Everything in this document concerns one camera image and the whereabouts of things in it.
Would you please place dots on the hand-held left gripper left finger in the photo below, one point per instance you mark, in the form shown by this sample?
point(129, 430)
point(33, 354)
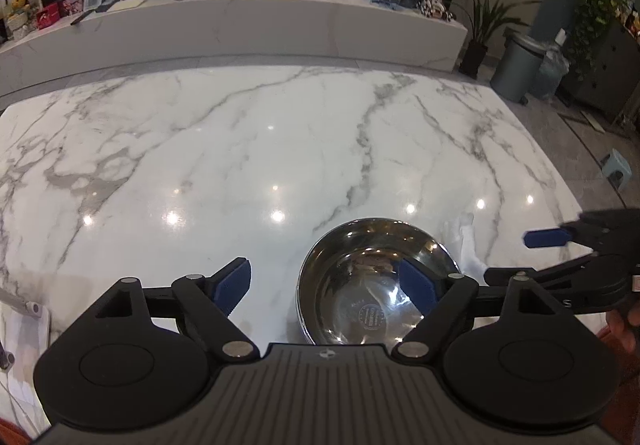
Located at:
point(234, 281)

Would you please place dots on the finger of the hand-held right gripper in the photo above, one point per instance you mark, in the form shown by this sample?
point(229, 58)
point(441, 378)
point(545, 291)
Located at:
point(497, 276)
point(545, 238)

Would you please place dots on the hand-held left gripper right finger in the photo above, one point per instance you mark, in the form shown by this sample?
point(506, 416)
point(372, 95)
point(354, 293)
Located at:
point(417, 286)

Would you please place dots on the white paper towel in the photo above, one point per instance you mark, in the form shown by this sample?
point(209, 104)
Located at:
point(462, 245)

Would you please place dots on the stainless steel bowl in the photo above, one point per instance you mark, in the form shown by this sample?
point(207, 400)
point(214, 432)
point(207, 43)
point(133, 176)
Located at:
point(350, 275)

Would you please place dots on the person's right hand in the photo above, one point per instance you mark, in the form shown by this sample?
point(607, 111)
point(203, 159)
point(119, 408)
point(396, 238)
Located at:
point(624, 327)

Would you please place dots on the small green stool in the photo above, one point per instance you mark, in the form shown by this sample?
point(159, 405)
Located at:
point(616, 167)

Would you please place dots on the bin with plastic liner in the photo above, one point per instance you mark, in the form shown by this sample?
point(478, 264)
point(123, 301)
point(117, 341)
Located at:
point(552, 70)

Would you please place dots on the grey pedal trash bin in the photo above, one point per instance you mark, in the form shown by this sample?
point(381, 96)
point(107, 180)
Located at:
point(517, 65)

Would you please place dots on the dark grey cabinet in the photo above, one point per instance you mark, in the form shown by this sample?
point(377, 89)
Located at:
point(607, 70)

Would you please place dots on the potted long-leaf plant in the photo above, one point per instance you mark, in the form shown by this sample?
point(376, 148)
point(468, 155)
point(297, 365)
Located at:
point(475, 50)

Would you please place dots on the white desk stand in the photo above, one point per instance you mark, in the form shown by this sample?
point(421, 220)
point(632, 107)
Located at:
point(25, 340)

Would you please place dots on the green ivy plant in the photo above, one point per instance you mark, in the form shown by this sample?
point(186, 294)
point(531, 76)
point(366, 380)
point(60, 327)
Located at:
point(597, 10)

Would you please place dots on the marble media cabinet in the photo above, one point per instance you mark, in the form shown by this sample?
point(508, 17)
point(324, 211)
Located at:
point(250, 40)

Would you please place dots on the black and white ornament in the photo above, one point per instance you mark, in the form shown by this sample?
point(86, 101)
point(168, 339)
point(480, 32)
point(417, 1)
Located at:
point(436, 7)

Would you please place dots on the black remote control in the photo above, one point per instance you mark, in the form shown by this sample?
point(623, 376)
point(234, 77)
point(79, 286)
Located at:
point(82, 17)

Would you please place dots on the red gift box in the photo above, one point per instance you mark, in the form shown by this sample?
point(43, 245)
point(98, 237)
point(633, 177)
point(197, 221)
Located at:
point(49, 17)
point(71, 6)

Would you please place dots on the yellow plush toy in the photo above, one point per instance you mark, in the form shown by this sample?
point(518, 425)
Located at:
point(19, 4)

